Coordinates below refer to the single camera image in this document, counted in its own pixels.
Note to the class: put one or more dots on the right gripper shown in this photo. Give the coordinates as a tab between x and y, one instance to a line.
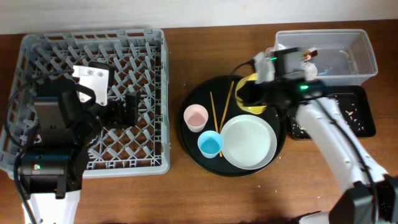
257	81

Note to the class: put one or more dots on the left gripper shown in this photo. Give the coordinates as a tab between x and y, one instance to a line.
117	118

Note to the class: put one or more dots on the snack wrapper waste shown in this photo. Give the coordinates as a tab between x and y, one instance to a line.
310	53

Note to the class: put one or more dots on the wooden chopstick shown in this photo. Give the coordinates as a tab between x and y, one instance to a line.
226	104
214	117

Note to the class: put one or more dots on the yellow bowl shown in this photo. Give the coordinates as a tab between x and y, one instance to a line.
251	109

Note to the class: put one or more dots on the food scraps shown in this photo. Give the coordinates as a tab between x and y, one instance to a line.
351	115

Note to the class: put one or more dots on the pink cup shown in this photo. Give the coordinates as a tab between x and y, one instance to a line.
195	117

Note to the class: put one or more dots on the pale green plate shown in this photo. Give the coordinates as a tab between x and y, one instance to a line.
249	142

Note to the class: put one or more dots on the blue cup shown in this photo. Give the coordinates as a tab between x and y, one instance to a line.
210	144

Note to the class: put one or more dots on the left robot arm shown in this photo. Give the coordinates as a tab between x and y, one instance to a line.
72	107

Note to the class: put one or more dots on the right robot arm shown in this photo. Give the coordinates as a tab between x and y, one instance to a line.
368	192

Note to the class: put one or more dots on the grey plastic dishwasher rack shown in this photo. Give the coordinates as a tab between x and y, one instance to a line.
141	62

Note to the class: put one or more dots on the black rectangular waste tray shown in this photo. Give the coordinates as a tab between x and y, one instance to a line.
352	102

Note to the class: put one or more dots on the clear plastic bin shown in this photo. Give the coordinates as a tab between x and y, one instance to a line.
345	56

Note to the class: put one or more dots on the round black tray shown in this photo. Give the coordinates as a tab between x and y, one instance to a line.
216	89

